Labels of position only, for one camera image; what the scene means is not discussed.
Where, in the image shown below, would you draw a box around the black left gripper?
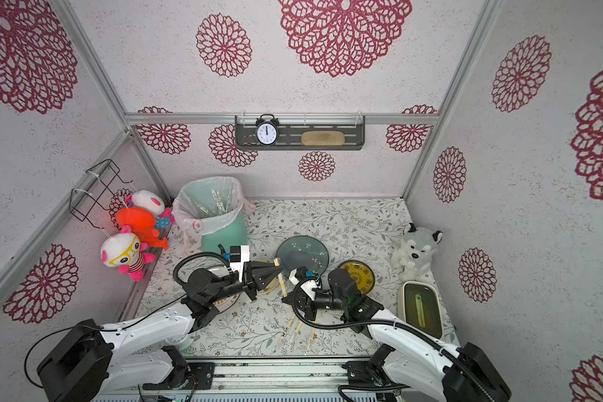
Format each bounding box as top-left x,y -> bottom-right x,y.
210,262 -> 286,305

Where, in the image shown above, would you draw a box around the disposable chopsticks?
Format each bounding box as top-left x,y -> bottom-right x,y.
274,257 -> 287,297
278,314 -> 296,343
307,328 -> 317,353
291,322 -> 304,343

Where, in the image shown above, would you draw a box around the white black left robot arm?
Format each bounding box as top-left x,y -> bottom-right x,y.
35,246 -> 282,401

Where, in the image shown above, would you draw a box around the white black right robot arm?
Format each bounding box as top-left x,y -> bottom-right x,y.
283,267 -> 512,401

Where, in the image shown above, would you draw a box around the small pale yellow plate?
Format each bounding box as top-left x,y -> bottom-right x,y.
252,260 -> 281,293

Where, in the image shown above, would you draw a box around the white orange patterned plate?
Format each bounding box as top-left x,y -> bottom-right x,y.
206,266 -> 240,313

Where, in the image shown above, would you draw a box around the dark green glass plate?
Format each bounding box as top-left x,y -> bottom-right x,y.
276,236 -> 330,278

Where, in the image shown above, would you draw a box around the yellow black patterned plate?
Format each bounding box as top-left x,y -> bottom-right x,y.
338,260 -> 376,295

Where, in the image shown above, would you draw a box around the green trash bin with bag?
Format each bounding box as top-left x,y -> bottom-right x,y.
173,176 -> 256,254

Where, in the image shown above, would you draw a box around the white green rectangular tray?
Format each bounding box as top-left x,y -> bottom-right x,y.
398,281 -> 444,339

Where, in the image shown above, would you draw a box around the grey husky plush toy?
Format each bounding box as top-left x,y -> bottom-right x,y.
390,222 -> 444,282

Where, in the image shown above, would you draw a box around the red plush toy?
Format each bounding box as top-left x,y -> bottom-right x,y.
115,207 -> 169,251

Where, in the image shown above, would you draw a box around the white plush with yellow glasses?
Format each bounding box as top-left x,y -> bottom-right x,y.
100,225 -> 155,281

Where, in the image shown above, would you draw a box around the black alarm clock on shelf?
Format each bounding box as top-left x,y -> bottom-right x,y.
256,113 -> 280,146

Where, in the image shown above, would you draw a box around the wooden brush on shelf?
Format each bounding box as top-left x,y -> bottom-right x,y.
301,131 -> 346,147

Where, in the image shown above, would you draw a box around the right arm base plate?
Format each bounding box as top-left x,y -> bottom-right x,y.
342,359 -> 400,388

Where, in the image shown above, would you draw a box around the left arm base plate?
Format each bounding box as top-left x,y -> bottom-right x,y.
141,362 -> 216,391

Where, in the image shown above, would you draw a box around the grey wall shelf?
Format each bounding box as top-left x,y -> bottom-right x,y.
234,115 -> 366,151

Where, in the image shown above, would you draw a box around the black wire wall basket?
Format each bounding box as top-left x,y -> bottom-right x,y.
68,158 -> 133,229

